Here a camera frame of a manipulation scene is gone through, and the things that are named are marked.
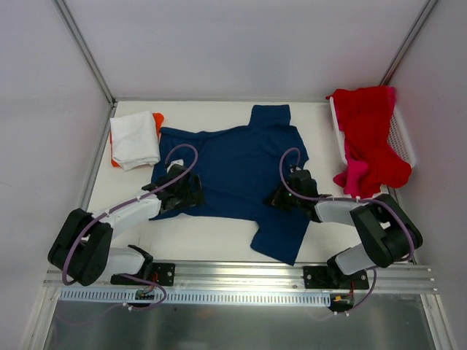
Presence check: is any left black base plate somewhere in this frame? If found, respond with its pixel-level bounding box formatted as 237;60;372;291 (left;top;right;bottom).
110;262;176;287

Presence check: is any purple cable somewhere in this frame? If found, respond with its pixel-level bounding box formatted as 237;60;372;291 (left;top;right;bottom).
61;144;200;287
279;147;417;263

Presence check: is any navy blue t-shirt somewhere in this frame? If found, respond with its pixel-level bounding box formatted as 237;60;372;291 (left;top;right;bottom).
159;105;309;265

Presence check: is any folded orange t-shirt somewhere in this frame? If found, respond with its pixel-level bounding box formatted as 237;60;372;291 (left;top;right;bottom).
109;112;165;168

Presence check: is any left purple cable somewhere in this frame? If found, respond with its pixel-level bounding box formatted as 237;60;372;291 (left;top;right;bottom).
61;144;200;287

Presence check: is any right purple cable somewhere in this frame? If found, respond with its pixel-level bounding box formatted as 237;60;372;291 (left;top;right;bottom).
279;147;417;263

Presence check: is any white slotted cable duct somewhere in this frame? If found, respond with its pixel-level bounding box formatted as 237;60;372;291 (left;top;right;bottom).
58;287;331;308

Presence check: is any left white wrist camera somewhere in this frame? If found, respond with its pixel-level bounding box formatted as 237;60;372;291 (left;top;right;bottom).
171;159;184;166

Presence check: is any aluminium mounting rail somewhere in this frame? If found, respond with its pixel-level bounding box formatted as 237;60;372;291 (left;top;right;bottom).
43;257;437;292

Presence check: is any folded white t-shirt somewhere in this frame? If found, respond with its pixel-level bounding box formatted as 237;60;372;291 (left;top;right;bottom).
109;111;162;171

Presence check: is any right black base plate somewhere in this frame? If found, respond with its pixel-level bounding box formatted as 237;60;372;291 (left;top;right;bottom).
303;266;369;290

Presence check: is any white perforated plastic basket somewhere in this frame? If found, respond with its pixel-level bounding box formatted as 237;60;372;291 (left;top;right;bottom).
329;97;417;168

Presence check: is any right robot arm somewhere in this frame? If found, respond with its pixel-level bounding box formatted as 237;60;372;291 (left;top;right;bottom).
263;170;423;289

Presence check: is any left aluminium frame post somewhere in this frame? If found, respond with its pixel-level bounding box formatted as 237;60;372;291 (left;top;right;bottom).
53;0;117;107

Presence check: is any right aluminium frame post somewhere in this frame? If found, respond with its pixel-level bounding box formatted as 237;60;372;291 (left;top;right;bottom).
379;0;440;86

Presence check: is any aluminium frame post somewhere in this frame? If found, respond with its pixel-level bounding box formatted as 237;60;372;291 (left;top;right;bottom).
53;0;117;107
379;0;440;86

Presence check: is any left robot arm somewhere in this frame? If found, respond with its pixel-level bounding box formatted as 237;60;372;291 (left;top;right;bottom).
47;163;204;286

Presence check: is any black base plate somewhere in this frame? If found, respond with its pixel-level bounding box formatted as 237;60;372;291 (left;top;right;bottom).
303;266;369;290
110;262;176;287

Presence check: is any red t-shirt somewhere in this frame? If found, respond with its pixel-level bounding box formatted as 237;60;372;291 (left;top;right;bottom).
325;86;412;193

